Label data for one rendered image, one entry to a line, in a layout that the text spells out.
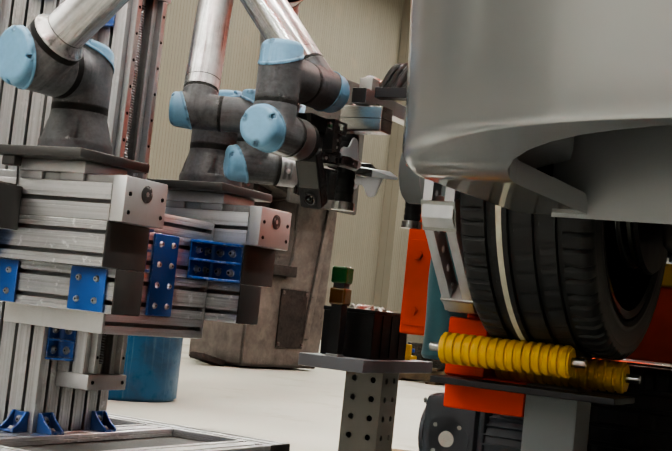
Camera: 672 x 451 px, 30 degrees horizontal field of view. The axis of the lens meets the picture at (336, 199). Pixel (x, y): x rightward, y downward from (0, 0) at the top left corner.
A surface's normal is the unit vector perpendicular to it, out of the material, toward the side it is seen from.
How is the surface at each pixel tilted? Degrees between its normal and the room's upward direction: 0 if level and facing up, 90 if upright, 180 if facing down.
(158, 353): 90
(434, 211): 90
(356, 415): 90
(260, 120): 90
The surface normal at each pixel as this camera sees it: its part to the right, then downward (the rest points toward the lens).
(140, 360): 0.50, -0.02
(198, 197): -0.47, -0.12
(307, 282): 0.79, 0.03
